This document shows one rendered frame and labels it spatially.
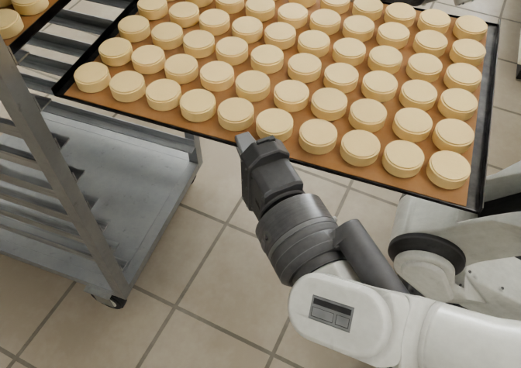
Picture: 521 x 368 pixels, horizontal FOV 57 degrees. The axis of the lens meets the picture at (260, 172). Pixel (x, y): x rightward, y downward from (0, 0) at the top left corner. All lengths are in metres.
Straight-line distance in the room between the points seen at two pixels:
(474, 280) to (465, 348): 0.62
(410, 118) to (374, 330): 0.32
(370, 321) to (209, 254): 1.05
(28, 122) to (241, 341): 0.83
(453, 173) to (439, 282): 0.39
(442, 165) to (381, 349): 0.27
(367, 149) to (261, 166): 0.14
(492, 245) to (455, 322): 0.50
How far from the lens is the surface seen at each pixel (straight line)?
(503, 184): 0.96
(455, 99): 0.72
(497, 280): 1.10
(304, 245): 0.51
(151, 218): 1.38
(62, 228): 1.22
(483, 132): 0.72
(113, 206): 1.43
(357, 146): 0.62
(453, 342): 0.45
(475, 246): 0.96
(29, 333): 1.49
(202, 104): 0.67
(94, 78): 0.74
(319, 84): 0.73
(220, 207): 1.55
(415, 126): 0.67
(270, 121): 0.64
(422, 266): 0.95
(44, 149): 0.83
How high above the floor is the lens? 1.28
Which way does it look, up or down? 52 degrees down
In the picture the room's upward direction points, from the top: straight up
